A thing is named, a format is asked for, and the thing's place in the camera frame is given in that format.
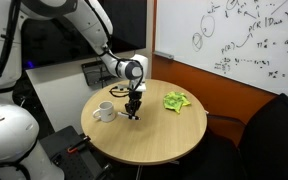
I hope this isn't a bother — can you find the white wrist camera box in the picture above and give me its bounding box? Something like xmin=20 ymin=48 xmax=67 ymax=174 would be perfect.
xmin=116 ymin=82 xmax=148 ymax=93

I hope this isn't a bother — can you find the black and silver pen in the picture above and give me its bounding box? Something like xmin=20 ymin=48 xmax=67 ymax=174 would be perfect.
xmin=117 ymin=111 xmax=141 ymax=121

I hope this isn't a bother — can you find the grey whiteboard eraser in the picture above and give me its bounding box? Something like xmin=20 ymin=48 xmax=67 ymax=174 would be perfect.
xmin=153 ymin=50 xmax=175 ymax=61

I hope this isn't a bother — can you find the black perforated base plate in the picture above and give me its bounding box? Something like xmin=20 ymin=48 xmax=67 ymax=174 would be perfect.
xmin=38 ymin=125 xmax=114 ymax=180

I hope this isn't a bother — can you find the black office chair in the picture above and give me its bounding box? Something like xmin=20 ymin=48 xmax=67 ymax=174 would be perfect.
xmin=197 ymin=93 xmax=288 ymax=180

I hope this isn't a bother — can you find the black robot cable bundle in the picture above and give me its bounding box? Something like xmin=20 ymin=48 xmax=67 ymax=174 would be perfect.
xmin=0 ymin=0 xmax=22 ymax=93

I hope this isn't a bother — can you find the yellow-green crumpled cloth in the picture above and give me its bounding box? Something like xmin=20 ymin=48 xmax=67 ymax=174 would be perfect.
xmin=162 ymin=90 xmax=192 ymax=115

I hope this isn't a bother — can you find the black looped gripper cable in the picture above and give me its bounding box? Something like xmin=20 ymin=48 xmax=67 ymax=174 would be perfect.
xmin=108 ymin=84 xmax=132 ymax=99

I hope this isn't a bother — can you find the black wall monitor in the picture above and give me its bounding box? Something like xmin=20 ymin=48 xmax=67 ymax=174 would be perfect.
xmin=19 ymin=0 xmax=148 ymax=70

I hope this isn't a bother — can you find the whiteboard with writing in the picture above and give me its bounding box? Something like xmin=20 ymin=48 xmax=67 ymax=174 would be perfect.
xmin=154 ymin=0 xmax=288 ymax=104

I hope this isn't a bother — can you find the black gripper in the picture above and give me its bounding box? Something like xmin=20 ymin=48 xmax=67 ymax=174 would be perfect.
xmin=124 ymin=90 xmax=144 ymax=120

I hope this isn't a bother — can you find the red-handled black clamp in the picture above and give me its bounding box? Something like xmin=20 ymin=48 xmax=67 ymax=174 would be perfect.
xmin=66 ymin=135 xmax=92 ymax=155

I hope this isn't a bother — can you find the white ceramic mug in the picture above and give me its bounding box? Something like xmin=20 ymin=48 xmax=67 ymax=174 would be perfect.
xmin=92 ymin=100 xmax=117 ymax=123

